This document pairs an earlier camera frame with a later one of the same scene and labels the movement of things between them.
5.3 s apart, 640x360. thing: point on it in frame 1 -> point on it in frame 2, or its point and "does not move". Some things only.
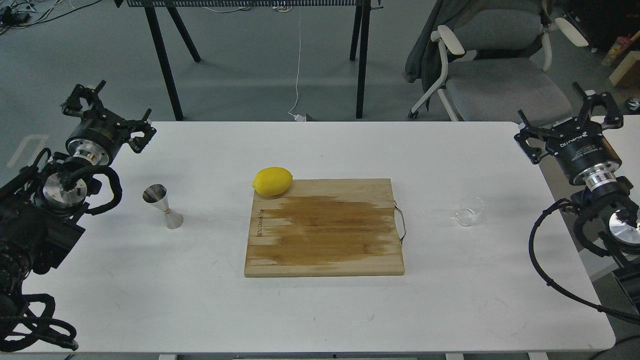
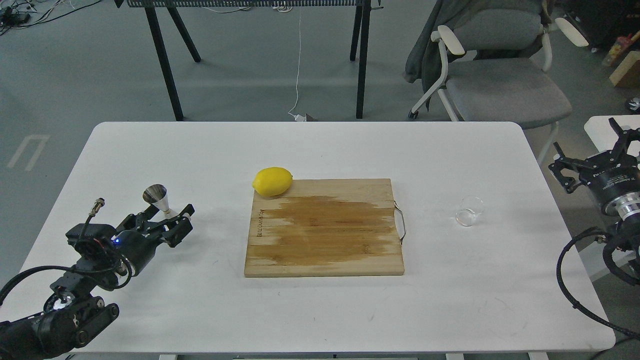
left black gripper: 98,135 -> 139,250
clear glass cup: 470,207 does not move
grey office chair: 495,79 does not move
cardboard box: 627,74 does not move
